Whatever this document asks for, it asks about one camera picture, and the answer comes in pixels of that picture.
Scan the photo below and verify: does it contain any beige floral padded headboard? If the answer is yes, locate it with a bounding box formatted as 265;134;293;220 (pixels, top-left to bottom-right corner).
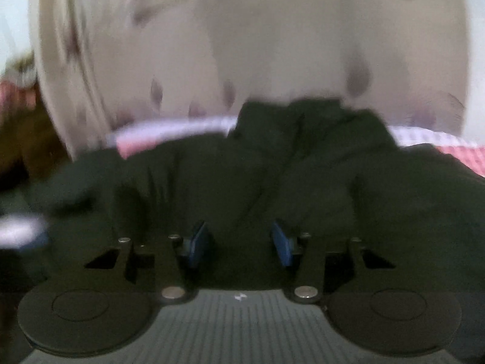
28;0;468;160

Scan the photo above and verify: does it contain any brown wooden nightstand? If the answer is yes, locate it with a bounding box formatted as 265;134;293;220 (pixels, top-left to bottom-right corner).
0;53;74;192

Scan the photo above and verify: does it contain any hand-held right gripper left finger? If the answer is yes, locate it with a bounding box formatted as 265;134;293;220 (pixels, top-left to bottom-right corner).
84;221;211;306

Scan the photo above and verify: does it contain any dark green padded jacket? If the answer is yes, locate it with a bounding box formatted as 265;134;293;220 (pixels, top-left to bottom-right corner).
0;99;485;364

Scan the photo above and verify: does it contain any pink checked bedsheet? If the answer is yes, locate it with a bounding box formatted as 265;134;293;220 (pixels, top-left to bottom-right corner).
0;81;485;177

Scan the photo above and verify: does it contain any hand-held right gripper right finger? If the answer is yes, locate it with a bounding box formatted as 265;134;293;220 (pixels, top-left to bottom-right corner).
270;219;396;306

